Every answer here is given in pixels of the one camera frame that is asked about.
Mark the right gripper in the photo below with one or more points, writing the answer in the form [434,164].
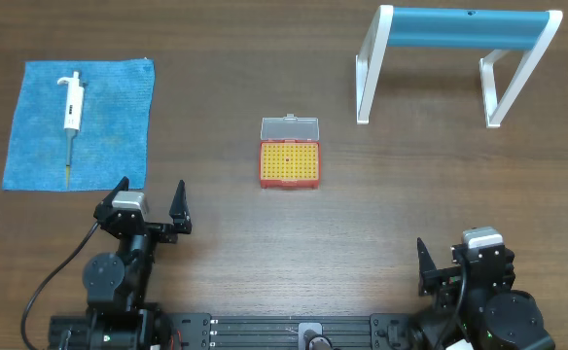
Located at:
[488,265]

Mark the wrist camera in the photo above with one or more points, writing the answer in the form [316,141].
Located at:
[481,236]
[129,200]

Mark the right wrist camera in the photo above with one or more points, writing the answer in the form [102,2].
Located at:
[481,236]

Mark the mounting rail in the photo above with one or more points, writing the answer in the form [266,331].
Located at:
[264,333]

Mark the red and yellow tip box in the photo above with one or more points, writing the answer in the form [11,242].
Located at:
[289,165]

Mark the blue cloth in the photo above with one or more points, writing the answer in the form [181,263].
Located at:
[109,126]

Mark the white pipette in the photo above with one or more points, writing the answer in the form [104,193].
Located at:
[73,107]

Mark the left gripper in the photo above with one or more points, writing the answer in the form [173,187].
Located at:
[127,223]

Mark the white and blue stand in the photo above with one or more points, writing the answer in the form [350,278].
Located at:
[459,29]

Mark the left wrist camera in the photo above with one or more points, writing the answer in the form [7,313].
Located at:
[129,200]

